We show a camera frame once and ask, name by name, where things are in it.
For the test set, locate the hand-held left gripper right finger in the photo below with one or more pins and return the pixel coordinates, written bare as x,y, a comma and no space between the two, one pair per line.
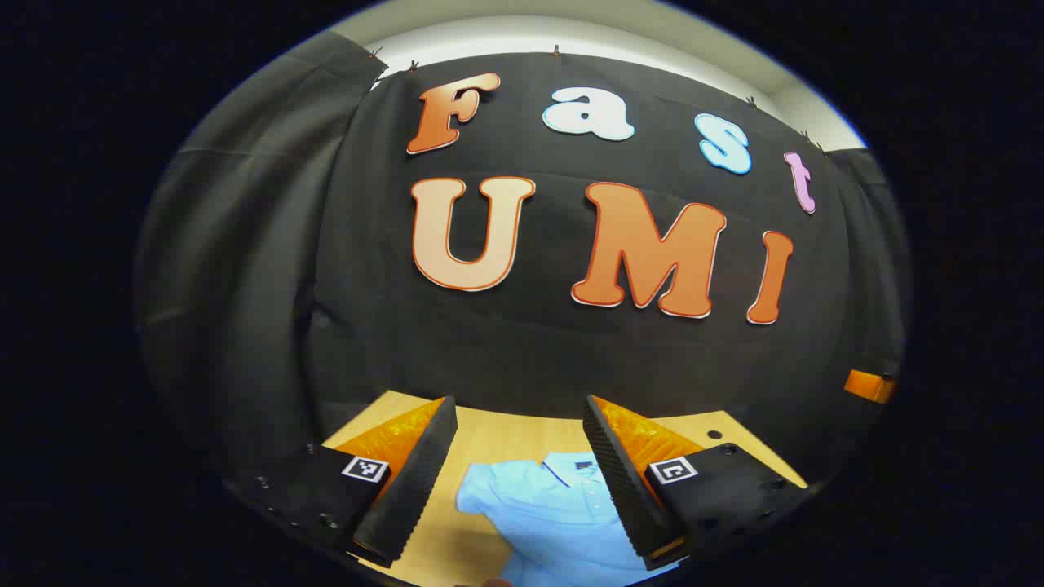
620,481

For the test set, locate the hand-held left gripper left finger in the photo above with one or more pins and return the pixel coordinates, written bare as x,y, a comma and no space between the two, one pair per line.
420,473

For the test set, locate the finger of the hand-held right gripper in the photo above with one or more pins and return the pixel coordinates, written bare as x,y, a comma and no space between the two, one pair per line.
869,386

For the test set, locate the light blue T-shirt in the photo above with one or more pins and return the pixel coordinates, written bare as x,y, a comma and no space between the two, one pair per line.
555,522

